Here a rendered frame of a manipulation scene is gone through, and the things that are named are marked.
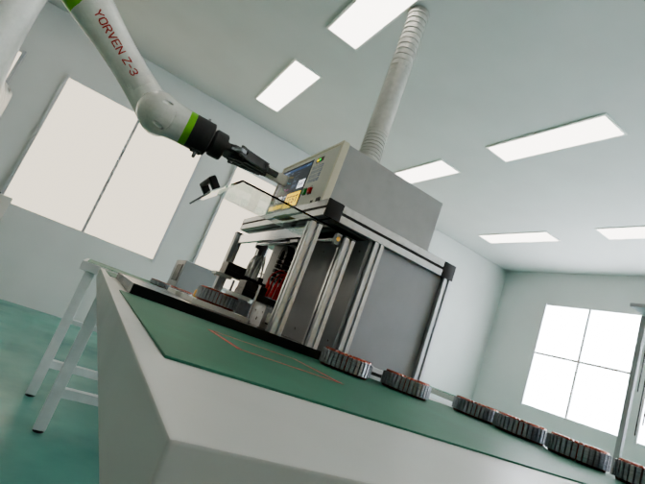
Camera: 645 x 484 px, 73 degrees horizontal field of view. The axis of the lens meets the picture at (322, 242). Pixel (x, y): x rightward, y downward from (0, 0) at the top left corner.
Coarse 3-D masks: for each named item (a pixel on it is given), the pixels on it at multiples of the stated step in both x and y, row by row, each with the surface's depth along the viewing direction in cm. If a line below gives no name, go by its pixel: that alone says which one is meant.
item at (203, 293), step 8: (200, 288) 109; (208, 288) 108; (200, 296) 108; (208, 296) 107; (216, 296) 107; (224, 296) 108; (232, 296) 110; (216, 304) 107; (224, 304) 108; (232, 304) 110
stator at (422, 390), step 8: (384, 376) 96; (392, 376) 94; (400, 376) 93; (408, 376) 93; (384, 384) 96; (392, 384) 94; (400, 384) 93; (408, 384) 92; (416, 384) 92; (424, 384) 94; (400, 392) 93; (408, 392) 92; (416, 392) 93; (424, 392) 93
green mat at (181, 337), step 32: (160, 320) 51; (192, 320) 73; (192, 352) 34; (224, 352) 42; (256, 352) 56; (288, 352) 84; (256, 384) 31; (288, 384) 36; (320, 384) 46; (352, 384) 64; (384, 416) 40; (416, 416) 52; (448, 416) 75; (480, 448) 43; (512, 448) 57; (544, 448) 86; (576, 480) 47; (608, 480) 65
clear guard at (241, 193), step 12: (216, 192) 102; (228, 192) 111; (240, 192) 107; (252, 192) 103; (264, 192) 100; (240, 204) 119; (252, 204) 114; (264, 204) 110; (276, 204) 105; (288, 204) 103; (264, 216) 123; (276, 216) 118; (288, 216) 113; (300, 216) 108; (312, 216) 106; (288, 228) 126; (324, 228) 111
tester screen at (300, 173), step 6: (300, 168) 141; (306, 168) 136; (288, 174) 150; (294, 174) 145; (300, 174) 139; (306, 174) 134; (288, 180) 147; (294, 180) 142; (282, 186) 150; (288, 186) 144; (276, 192) 153; (282, 192) 147; (288, 192) 142; (282, 198) 144
